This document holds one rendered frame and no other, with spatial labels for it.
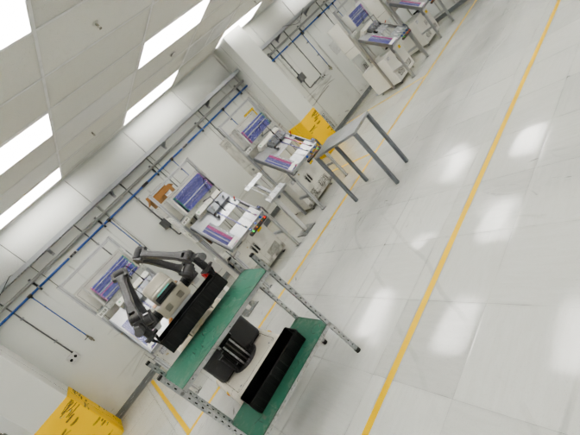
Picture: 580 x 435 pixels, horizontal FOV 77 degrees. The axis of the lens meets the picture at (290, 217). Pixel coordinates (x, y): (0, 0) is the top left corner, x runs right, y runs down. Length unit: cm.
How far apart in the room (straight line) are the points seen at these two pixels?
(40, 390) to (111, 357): 99
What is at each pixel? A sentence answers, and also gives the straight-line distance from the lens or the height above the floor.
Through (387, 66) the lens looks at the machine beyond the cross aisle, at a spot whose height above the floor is 44.
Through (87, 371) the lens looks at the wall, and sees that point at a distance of 642.
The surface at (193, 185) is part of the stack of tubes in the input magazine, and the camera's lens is 511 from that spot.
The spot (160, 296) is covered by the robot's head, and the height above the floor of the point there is 126.
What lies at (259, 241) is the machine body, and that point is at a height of 41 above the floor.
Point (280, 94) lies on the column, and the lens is 747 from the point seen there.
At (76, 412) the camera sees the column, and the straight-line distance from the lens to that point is 599.
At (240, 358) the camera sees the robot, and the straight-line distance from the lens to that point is 344.
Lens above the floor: 172
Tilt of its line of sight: 16 degrees down
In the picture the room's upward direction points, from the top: 46 degrees counter-clockwise
